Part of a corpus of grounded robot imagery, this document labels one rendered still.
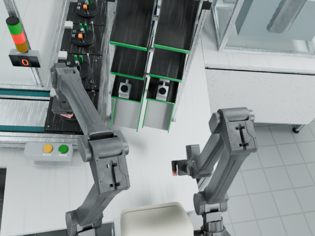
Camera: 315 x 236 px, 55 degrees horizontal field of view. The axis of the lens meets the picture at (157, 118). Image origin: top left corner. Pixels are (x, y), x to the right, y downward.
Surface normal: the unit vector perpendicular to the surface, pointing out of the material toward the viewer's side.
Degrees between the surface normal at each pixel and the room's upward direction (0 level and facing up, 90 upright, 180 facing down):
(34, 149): 0
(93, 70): 0
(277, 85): 90
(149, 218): 42
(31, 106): 0
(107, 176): 29
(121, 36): 25
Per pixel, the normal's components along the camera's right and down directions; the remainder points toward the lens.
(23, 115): 0.11, -0.52
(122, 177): 0.46, -0.16
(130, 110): -0.03, 0.22
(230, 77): 0.02, 0.85
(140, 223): -0.03, -0.96
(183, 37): 0.04, -0.12
